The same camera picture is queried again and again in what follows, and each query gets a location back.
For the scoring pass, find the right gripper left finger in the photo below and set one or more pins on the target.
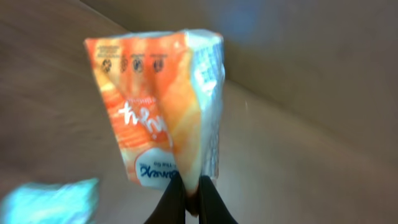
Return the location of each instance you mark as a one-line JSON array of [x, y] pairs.
[[171, 207]]

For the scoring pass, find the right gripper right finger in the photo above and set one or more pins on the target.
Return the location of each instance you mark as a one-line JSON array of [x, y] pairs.
[[212, 208]]

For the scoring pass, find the orange white small box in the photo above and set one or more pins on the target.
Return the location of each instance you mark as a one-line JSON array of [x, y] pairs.
[[163, 92]]

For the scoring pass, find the teal snack packet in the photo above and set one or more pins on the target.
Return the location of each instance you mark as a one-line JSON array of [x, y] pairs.
[[71, 203]]

